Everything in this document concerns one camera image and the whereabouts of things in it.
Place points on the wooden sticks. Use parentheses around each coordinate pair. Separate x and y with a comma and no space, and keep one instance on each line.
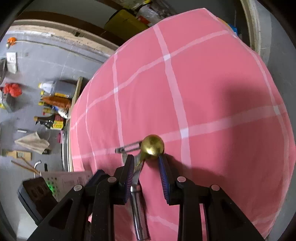
(25,165)

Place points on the yellow box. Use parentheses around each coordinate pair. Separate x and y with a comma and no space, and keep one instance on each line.
(124,23)

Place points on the white plastic bag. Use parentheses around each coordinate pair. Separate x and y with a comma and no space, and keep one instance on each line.
(148,12)

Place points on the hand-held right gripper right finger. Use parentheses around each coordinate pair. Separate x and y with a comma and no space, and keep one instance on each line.
(163,180)

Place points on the cardboard piece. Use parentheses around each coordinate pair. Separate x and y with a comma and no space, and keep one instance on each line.
(17,154)

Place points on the orange bottle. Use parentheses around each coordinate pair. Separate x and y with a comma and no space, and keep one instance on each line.
(56,102)

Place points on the pink checked tablecloth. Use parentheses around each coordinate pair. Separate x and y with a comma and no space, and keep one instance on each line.
(208,81)

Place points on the plastic jug dark liquid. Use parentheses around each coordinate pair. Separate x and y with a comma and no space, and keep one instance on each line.
(61,87)

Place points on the red plastic bag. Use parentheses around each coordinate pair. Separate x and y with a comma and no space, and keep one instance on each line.
(12,90)

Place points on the wooden board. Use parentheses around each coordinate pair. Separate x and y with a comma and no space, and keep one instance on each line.
(77,90)

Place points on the pink container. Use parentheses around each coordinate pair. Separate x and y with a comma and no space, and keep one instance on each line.
(60,138)

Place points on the gold spoon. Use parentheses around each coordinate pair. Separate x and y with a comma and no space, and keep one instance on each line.
(152,144)

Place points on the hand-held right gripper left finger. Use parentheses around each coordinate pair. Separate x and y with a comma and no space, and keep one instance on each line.
(129,179)

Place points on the white box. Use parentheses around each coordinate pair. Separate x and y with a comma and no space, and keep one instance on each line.
(12,67)

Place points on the metal hook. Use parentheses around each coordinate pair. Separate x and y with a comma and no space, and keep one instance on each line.
(36,164)

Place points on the white power socket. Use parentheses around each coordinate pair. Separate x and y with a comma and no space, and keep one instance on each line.
(11,56)

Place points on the cluster of small sauce bottles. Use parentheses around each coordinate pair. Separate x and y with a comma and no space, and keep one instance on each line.
(50,121)

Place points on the white perforated utensil basket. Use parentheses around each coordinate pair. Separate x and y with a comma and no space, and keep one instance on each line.
(67,183)

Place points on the beige cloth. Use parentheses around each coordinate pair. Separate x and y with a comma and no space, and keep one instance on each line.
(32,142)

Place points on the orange tool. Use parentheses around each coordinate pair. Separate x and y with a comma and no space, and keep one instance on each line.
(11,41)

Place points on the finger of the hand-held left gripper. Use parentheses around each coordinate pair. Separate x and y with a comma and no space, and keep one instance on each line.
(98,175)

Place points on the grey plastic crate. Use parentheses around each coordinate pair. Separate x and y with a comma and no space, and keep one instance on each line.
(7,103)

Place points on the blue item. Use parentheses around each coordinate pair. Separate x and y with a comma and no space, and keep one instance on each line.
(233,30)

